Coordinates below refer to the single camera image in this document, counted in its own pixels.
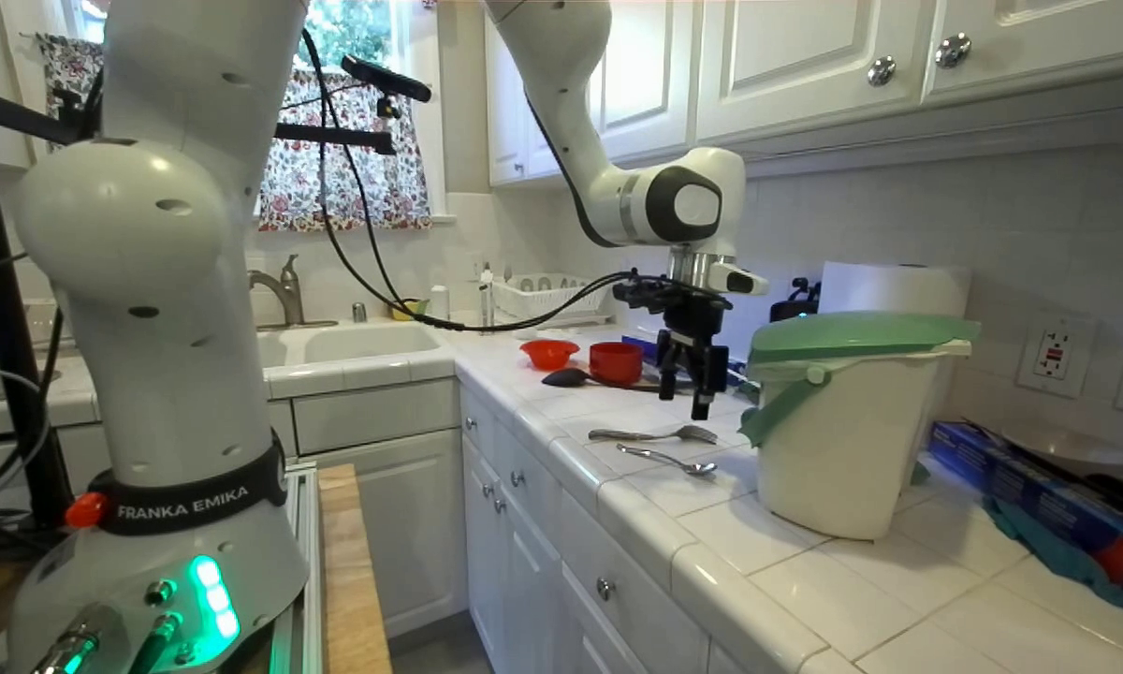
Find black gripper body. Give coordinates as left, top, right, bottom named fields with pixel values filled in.
left=613, top=242, right=768, bottom=341

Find white compost bin green lid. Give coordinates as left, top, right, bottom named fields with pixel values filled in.
left=740, top=312, right=981, bottom=539

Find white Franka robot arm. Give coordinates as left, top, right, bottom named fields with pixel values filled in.
left=8, top=0, right=762, bottom=674

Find red measuring cup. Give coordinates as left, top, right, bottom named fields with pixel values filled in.
left=587, top=341, right=643, bottom=384

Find silver metal spoon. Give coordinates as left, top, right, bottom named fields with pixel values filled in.
left=617, top=447, right=718, bottom=480

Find red small bowl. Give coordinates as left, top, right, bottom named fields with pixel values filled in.
left=522, top=338, right=578, bottom=371

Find white paper towel roll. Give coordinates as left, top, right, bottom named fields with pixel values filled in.
left=822, top=262, right=969, bottom=318

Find white dish rack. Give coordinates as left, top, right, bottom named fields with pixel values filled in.
left=493, top=272, right=611, bottom=327

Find white upper cabinets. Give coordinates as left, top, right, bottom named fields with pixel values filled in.
left=438, top=0, right=1123, bottom=188

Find white cabinets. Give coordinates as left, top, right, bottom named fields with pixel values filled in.
left=438, top=0, right=1123, bottom=188
left=282, top=376, right=828, bottom=674

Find white lower cabinets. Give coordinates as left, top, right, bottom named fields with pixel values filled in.
left=282, top=376, right=828, bottom=674

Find kitchen faucet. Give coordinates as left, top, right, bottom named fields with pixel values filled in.
left=248, top=259, right=302, bottom=329

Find floral window curtain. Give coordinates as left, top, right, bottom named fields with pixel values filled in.
left=33, top=30, right=433, bottom=237

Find wooden board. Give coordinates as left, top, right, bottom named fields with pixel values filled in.
left=319, top=464, right=392, bottom=674

